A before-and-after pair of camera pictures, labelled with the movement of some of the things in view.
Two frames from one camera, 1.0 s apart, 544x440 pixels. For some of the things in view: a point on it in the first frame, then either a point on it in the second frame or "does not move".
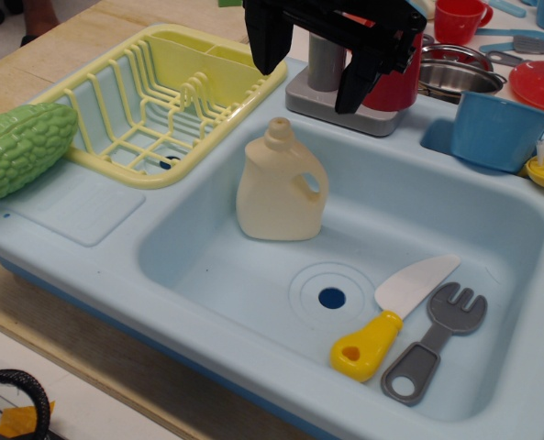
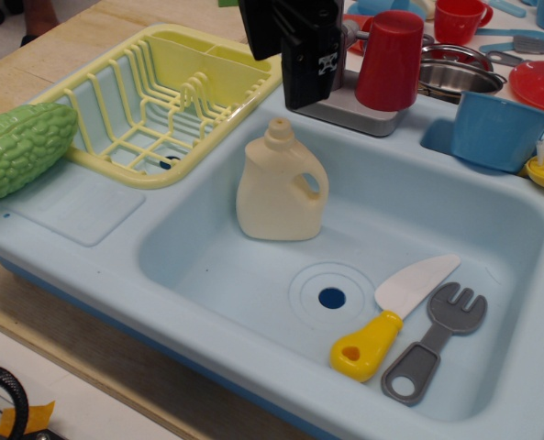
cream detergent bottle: [271, 202] does not move
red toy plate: [539, 83] does not move
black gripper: [385, 28] -> [314, 53]
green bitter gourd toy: [22, 147] does not move
